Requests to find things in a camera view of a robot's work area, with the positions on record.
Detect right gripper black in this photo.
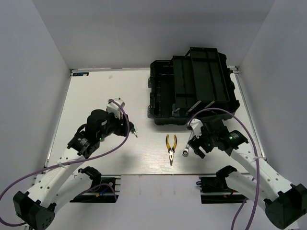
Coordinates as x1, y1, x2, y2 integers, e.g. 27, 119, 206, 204
188, 123, 217, 159

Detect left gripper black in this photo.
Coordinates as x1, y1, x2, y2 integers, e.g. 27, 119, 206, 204
97, 110, 134, 140

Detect long silver ratchet wrench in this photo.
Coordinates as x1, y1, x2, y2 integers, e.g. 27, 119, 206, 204
182, 133, 194, 157

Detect yellow black needle-nose pliers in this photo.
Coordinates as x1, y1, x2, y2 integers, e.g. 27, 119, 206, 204
165, 134, 177, 166

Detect black plastic toolbox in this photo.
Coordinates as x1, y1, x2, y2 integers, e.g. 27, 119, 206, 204
147, 47, 240, 126

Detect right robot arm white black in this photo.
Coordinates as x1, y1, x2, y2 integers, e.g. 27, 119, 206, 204
188, 119, 307, 230

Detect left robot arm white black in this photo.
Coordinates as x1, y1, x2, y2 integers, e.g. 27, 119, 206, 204
13, 103, 133, 230

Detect green stubby screwdriver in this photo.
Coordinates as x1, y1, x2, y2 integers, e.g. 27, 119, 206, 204
129, 122, 138, 137

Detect blue label sticker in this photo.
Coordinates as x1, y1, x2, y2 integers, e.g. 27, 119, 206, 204
72, 72, 89, 77

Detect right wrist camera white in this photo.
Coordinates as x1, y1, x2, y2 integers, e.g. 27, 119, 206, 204
188, 118, 203, 140

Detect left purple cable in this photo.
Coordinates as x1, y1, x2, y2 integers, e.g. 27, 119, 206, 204
0, 98, 131, 227

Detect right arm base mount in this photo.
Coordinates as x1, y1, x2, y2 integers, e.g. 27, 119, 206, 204
196, 176, 245, 204

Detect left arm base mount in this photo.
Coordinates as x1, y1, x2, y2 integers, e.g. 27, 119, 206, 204
70, 167, 121, 203

